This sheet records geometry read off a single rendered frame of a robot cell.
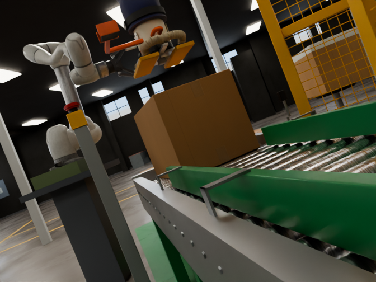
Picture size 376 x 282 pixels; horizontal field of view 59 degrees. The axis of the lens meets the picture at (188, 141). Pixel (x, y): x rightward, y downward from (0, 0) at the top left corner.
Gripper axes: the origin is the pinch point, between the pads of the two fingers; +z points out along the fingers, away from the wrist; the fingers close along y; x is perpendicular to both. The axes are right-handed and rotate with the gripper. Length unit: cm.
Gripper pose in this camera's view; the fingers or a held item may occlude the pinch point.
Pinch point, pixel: (139, 57)
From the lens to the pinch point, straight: 209.8
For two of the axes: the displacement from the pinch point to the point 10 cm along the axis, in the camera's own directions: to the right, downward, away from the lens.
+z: 9.0, -3.6, 2.5
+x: 2.4, -0.7, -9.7
